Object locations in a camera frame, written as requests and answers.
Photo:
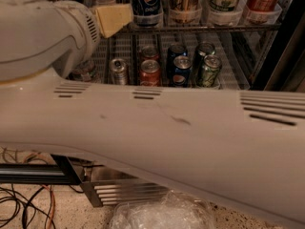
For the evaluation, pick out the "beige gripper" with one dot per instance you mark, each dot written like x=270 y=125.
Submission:
x=83 y=27

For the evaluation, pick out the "blue Pepsi plastic bottle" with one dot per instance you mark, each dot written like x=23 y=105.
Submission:
x=146 y=0

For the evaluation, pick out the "clear water bottle middle shelf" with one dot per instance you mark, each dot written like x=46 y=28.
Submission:
x=86 y=72

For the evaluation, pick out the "stainless steel fridge cabinet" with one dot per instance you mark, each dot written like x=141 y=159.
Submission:
x=127 y=188

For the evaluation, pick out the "silver diet soda can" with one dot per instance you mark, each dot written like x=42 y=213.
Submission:
x=119 y=71

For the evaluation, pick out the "red Coca-Cola can rear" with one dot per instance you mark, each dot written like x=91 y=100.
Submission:
x=149 y=53

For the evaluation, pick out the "red coca-cola can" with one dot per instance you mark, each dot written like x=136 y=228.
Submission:
x=150 y=73
x=149 y=53

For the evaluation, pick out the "red Coca-Cola can front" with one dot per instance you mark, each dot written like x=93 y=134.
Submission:
x=150 y=73

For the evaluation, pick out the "blue Pepsi can rear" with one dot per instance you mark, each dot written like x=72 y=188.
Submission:
x=174 y=50

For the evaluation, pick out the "blue pepsi can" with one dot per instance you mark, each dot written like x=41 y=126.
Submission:
x=174 y=50
x=182 y=67

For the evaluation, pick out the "blue Pepsi can front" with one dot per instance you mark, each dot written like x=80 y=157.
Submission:
x=182 y=67

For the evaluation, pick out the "green soda can rear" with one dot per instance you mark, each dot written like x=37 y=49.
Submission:
x=201 y=51

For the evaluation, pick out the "green soda can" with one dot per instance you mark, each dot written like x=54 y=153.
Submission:
x=201 y=51
x=208 y=71

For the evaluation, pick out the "green soda can front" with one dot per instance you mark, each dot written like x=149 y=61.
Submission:
x=208 y=71

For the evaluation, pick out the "clear plastic bag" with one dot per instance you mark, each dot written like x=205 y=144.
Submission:
x=173 y=211

